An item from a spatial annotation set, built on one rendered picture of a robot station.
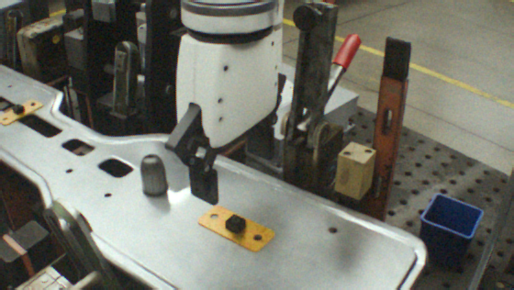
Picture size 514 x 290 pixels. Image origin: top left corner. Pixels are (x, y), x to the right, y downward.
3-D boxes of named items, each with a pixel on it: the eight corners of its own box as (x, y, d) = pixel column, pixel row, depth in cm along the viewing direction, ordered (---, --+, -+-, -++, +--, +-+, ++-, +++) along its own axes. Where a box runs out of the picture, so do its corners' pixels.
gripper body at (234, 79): (232, -6, 49) (234, 94, 55) (157, 23, 42) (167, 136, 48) (297, 7, 45) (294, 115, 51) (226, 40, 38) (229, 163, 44)
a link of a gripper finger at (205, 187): (190, 133, 47) (195, 191, 51) (166, 149, 45) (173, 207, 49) (217, 144, 46) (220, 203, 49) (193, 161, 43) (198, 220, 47)
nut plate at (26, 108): (5, 127, 76) (3, 120, 75) (-6, 120, 78) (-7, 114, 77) (44, 105, 82) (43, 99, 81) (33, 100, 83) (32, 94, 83)
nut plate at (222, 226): (195, 222, 57) (195, 215, 57) (217, 206, 60) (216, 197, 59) (256, 253, 53) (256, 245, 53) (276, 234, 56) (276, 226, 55)
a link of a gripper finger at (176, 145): (219, 76, 46) (223, 128, 50) (159, 117, 41) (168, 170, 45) (229, 80, 46) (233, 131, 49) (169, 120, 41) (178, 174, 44)
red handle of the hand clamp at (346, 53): (284, 123, 63) (340, 27, 67) (290, 132, 65) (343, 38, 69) (315, 134, 61) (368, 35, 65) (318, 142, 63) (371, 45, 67)
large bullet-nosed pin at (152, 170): (139, 199, 63) (131, 155, 60) (156, 187, 66) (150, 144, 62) (156, 209, 62) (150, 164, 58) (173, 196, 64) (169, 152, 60)
